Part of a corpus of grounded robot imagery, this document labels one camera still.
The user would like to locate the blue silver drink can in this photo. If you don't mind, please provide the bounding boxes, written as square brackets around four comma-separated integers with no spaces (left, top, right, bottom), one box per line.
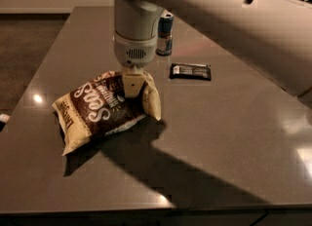
[156,13,174,56]

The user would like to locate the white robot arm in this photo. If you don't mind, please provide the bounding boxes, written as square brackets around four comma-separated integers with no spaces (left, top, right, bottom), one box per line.
[141,0,312,98]

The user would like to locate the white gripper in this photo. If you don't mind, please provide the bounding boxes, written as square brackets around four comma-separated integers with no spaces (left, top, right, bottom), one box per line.
[114,32,157,98]

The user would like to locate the small white object at edge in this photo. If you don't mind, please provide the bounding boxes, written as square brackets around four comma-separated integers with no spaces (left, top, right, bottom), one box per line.
[0,114,10,124]

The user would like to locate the brown sea salt chip bag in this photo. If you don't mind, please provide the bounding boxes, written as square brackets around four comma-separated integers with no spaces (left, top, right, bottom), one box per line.
[53,71,161,156]

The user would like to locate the black chocolate rxbar wrapper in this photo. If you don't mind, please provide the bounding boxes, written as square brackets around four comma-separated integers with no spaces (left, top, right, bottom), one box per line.
[169,63,212,81]

